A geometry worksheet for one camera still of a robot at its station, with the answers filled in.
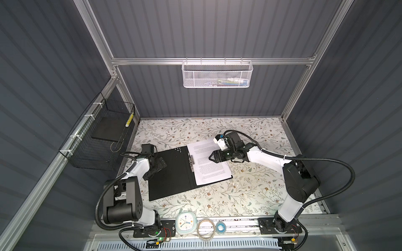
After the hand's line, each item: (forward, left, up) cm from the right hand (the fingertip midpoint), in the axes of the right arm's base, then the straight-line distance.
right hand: (214, 158), depth 89 cm
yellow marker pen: (+11, +45, +21) cm, 51 cm away
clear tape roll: (-34, +5, -10) cm, 36 cm away
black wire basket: (-2, +56, +20) cm, 59 cm away
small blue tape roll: (-33, -2, -10) cm, 35 cm away
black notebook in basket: (+6, +53, +20) cm, 57 cm away
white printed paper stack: (-3, +5, -9) cm, 11 cm away
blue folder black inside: (-7, +23, -10) cm, 26 cm away
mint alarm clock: (-32, +14, -5) cm, 35 cm away
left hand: (-4, +34, -5) cm, 35 cm away
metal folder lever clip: (+2, +14, -8) cm, 16 cm away
